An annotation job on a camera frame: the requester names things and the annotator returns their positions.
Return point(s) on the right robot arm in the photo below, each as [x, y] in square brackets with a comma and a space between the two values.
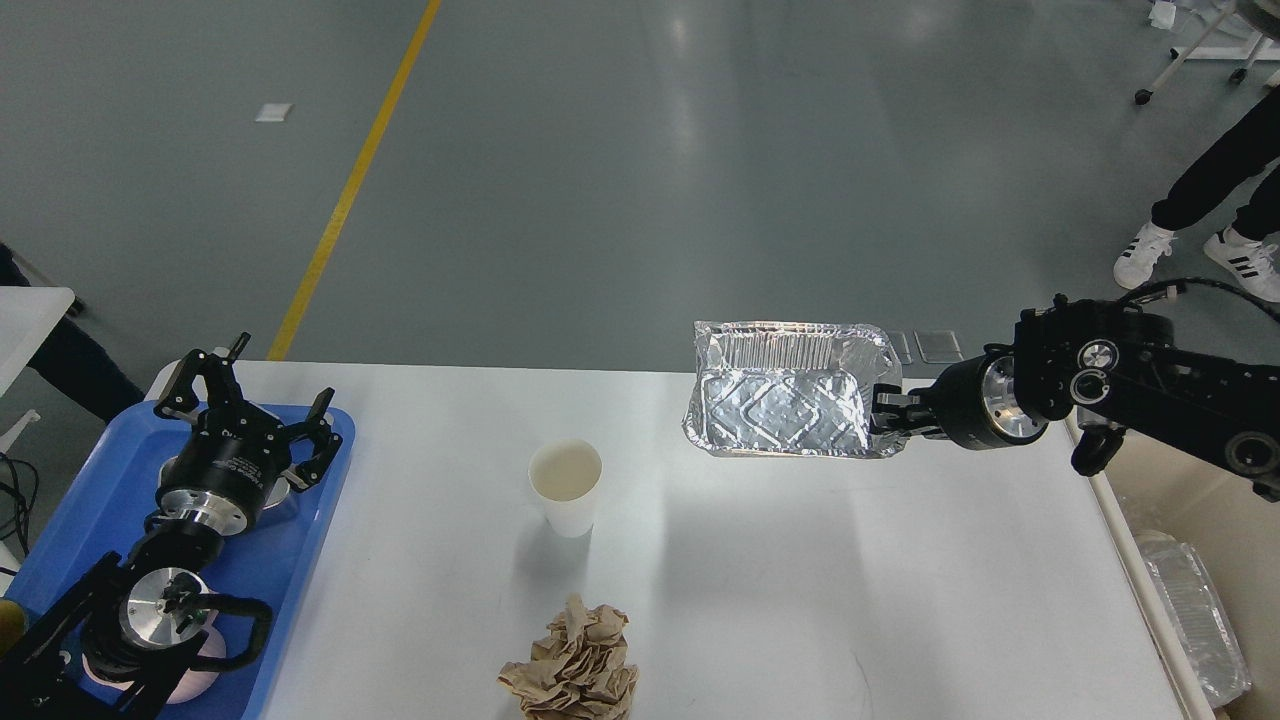
[1116, 368]

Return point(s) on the white side table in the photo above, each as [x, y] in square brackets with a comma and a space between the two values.
[28, 315]

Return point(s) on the white wheeled cart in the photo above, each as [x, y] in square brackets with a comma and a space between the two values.
[1261, 18]

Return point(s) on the pink ribbed mug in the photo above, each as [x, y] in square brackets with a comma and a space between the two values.
[151, 661]

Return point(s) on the walking person black trousers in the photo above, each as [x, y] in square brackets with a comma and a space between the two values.
[1241, 247]

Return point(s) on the beige plastic bin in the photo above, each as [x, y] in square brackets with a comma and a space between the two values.
[1149, 486]

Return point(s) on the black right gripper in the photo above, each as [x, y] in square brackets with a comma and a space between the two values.
[972, 404]

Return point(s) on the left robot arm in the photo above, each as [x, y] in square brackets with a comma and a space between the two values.
[43, 677]

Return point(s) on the right clear floor plate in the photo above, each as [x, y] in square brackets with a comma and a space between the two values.
[939, 347]

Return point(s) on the aluminium foil tray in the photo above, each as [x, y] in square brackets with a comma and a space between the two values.
[790, 389]

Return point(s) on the foil tray in bin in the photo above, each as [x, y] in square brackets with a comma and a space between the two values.
[1184, 584]

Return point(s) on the clear floor plate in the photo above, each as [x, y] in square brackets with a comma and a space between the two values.
[901, 345]
[939, 347]

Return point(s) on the blue plastic tray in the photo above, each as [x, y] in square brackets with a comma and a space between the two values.
[104, 510]

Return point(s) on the left clear floor plate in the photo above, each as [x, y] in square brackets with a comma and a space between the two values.
[901, 345]

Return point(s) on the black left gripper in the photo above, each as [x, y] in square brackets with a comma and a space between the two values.
[225, 473]

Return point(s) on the white paper cup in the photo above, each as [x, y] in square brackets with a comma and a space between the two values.
[565, 476]

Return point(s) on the steel rectangular container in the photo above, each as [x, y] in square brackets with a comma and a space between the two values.
[278, 495]

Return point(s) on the brown paper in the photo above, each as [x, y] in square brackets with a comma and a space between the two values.
[578, 670]

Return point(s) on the dark seated person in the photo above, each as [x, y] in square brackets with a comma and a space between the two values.
[80, 368]

